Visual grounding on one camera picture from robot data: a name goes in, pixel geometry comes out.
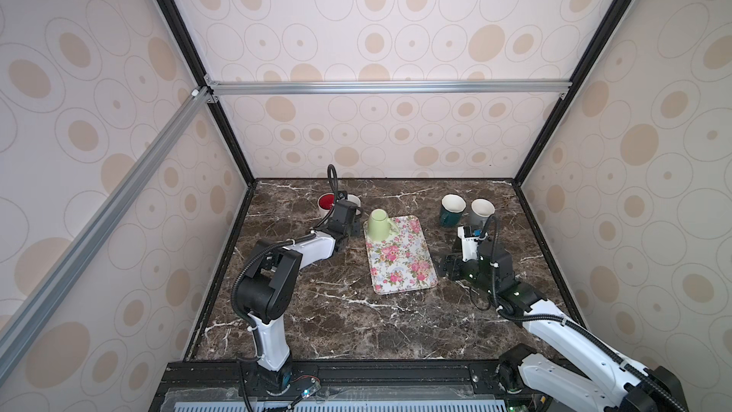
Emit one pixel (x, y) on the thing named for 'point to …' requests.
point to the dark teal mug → (452, 207)
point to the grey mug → (480, 211)
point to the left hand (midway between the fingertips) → (358, 214)
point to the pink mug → (355, 200)
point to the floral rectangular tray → (402, 262)
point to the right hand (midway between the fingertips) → (452, 252)
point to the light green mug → (380, 226)
